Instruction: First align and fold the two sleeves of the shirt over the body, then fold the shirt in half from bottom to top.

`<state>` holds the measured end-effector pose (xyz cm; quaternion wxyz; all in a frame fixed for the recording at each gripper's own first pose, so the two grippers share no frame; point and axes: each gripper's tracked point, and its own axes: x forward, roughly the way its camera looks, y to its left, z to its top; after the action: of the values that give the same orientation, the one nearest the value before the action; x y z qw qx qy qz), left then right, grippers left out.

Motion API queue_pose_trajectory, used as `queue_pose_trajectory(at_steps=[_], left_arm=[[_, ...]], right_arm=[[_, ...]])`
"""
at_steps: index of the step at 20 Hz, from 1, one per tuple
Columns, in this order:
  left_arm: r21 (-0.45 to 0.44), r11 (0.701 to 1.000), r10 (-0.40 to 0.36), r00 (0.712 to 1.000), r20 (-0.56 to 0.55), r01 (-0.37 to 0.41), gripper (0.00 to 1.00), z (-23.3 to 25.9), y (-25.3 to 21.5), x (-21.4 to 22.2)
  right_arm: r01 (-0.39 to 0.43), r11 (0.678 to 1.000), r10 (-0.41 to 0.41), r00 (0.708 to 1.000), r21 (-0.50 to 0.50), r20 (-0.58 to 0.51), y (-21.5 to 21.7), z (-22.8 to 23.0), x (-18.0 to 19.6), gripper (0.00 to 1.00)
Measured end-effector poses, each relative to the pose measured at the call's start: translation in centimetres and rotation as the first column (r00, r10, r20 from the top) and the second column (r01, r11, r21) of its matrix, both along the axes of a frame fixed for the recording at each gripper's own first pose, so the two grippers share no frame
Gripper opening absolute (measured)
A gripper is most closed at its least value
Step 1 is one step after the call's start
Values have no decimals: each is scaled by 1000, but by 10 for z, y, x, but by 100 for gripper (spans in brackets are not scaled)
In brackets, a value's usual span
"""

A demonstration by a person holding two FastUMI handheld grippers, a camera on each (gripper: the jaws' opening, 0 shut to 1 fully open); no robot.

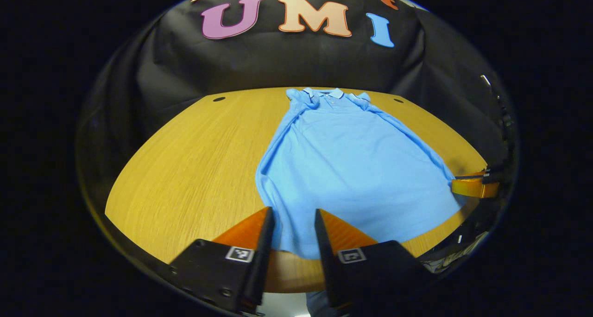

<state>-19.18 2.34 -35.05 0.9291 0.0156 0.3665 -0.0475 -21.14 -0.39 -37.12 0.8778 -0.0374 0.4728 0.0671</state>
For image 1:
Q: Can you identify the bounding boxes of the black backdrop cloth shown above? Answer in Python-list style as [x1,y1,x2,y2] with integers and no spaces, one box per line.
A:
[76,0,517,206]

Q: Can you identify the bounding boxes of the light blue polo T-shirt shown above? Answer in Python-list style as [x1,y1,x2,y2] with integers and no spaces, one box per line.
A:
[255,87,468,261]

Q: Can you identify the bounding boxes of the dark metal stand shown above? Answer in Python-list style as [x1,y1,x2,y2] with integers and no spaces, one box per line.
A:
[479,74,515,144]

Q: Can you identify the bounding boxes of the person's blue trousers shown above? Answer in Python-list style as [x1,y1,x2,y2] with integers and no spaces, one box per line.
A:
[306,290,353,317]

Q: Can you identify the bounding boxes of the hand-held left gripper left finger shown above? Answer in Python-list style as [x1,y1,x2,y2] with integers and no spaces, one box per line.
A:
[169,206,275,315]

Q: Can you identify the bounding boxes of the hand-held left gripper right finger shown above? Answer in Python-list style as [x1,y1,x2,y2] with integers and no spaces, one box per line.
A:
[314,209,431,308]

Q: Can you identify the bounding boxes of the person's dark printed clothing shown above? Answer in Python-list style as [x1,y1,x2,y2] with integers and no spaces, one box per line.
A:
[419,231,489,275]

